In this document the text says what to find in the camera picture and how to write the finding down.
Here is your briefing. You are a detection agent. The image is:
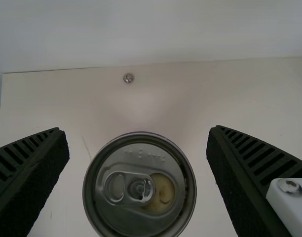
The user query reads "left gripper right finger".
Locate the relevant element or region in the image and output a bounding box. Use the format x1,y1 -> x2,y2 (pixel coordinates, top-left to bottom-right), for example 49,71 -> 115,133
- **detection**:
206,125 -> 302,237

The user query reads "purple can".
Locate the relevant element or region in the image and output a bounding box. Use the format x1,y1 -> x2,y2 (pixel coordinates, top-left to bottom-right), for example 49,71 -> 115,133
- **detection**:
82,131 -> 197,237

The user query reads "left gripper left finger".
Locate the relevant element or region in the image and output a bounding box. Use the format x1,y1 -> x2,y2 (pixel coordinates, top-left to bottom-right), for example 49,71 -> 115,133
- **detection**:
0,127 -> 70,237

